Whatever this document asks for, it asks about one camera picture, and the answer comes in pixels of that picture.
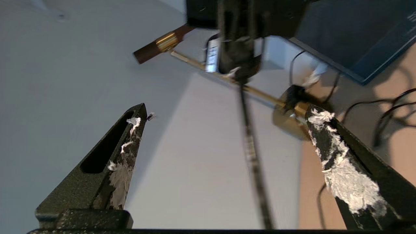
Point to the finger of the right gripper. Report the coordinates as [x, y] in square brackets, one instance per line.
[229, 48]
[252, 48]

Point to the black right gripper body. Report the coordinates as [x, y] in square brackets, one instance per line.
[201, 13]

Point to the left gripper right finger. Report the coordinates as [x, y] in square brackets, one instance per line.
[373, 175]

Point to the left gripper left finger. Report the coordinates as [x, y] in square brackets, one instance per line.
[91, 188]

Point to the black adapter on lamp base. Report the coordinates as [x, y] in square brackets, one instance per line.
[295, 94]

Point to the small white connector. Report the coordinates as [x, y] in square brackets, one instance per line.
[313, 78]

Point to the brass desk lamp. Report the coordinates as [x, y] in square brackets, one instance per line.
[286, 125]

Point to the dark blue gift bag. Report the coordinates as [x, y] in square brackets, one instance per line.
[357, 39]

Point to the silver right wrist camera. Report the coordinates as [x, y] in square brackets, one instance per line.
[212, 55]

